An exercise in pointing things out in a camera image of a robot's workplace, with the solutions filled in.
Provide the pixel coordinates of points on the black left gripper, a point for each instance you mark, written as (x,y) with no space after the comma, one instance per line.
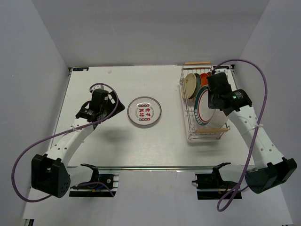
(116,108)

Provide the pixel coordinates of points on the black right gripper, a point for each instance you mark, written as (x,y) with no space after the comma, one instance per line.
(210,104)

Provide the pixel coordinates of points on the white plate green red rim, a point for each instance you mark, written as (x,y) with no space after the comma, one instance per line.
(202,112)

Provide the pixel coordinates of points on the white plate red chinese characters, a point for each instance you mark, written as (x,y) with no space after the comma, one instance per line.
(144,111)

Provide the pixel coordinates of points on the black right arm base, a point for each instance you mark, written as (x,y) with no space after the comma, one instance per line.
(213,182)

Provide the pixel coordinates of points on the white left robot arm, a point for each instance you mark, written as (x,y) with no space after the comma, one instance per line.
(50,171)

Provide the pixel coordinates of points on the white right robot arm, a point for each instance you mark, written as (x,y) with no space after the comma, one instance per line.
(271,167)

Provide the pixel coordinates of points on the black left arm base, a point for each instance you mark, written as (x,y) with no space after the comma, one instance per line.
(93,182)

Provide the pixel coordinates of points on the orange plate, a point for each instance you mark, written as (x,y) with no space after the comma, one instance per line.
(203,77)

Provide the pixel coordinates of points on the plain white bowl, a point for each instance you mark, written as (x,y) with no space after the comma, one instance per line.
(218,120)

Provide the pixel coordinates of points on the dark green plate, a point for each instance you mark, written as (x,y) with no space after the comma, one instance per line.
(198,83)

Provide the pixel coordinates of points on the cream plate with print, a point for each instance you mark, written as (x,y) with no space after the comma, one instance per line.
(189,86)

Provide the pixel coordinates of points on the white wire dish rack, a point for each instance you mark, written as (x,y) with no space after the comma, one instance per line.
(195,132)

